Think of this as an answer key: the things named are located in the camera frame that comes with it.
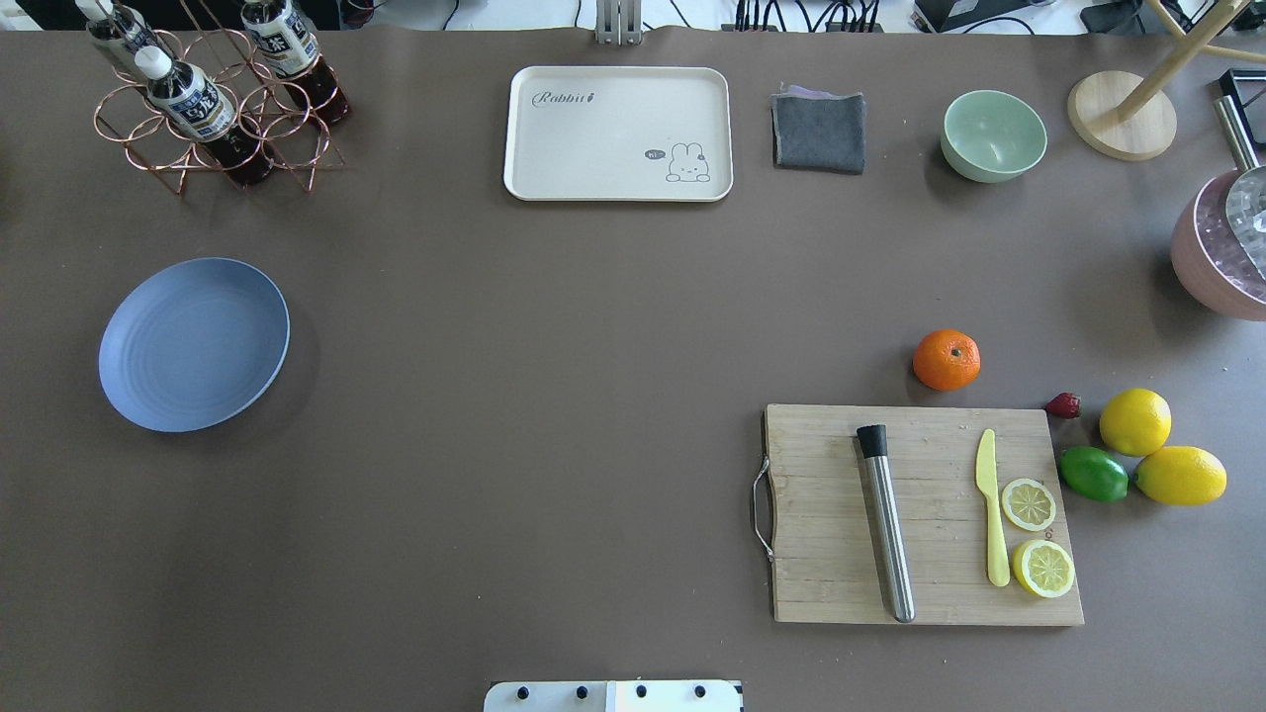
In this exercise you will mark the steel muddler black tip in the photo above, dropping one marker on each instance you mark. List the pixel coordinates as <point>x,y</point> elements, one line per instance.
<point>895,565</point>

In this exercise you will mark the wooden round stand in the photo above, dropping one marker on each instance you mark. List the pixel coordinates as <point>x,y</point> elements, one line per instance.
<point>1126,116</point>

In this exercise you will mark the right tea bottle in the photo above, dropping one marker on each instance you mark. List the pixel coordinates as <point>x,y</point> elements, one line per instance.
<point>281,35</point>

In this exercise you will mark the yellow plastic knife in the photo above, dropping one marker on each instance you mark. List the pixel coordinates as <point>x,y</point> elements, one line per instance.
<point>986,479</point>

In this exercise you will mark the lower yellow lemon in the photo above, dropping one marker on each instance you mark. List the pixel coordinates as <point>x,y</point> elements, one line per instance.
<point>1182,476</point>

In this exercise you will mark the wooden cutting board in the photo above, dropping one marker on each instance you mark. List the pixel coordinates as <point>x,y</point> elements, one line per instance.
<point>825,552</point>

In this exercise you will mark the green ceramic bowl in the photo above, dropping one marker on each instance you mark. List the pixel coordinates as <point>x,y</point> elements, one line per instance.
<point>988,136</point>

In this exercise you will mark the front tea bottle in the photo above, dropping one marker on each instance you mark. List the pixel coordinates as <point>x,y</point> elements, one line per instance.
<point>198,109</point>

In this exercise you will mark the red strawberry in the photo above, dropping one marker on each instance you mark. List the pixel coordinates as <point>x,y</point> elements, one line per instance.
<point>1066,405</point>

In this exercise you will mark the cream rabbit tray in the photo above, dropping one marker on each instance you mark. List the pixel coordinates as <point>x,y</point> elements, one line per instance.
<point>605,133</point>

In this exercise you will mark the left tea bottle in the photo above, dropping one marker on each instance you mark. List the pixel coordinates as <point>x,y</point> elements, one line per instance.
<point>119,32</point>

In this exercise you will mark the orange mandarin fruit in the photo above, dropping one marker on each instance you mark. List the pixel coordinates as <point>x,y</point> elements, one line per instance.
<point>946,360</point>

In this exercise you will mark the upper lemon slice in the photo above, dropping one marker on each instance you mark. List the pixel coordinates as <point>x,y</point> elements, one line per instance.
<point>1028,505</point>

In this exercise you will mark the yellow lemon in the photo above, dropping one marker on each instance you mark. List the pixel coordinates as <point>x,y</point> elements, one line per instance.
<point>1136,422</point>
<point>1182,476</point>

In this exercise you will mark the tea bottle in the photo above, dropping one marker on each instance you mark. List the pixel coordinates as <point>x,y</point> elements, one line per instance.
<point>281,35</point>
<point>119,32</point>
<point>198,109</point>

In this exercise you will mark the lemon slice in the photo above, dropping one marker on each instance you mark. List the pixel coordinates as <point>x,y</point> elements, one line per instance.
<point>1043,568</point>
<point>1028,505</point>

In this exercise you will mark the grey folded cloth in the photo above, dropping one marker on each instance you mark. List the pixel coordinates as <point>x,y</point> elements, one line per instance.
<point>820,130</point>

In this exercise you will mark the copper wire bottle rack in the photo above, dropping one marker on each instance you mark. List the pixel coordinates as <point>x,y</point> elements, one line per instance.
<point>301,145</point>

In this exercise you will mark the lower lemon slice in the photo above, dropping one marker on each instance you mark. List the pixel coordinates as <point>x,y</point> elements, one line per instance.
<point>1043,568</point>

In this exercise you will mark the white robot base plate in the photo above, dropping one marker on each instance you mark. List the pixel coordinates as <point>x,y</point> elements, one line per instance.
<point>616,695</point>

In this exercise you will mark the green lime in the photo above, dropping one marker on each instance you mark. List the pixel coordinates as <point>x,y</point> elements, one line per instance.
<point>1094,473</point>

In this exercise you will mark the blue round plate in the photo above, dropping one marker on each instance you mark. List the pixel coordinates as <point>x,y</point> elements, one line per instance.
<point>194,345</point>

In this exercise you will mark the upper yellow lemon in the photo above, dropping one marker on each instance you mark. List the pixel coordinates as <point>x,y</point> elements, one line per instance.
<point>1136,422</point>

